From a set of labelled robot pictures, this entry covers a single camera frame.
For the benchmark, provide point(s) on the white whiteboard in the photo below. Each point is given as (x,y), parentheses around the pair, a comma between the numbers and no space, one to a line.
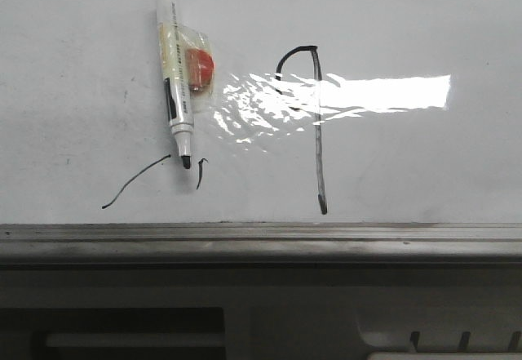
(321,110)

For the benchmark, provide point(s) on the white black whiteboard marker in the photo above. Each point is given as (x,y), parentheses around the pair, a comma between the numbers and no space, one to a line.
(175,78)

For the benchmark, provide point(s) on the grey metal whiteboard tray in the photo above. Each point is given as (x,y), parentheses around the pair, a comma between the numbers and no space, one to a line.
(259,243)

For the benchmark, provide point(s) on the white plastic furniture below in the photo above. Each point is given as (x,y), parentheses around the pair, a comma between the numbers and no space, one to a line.
(195,313)

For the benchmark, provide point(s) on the red round magnet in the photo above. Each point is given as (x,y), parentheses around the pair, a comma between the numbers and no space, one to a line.
(200,69)

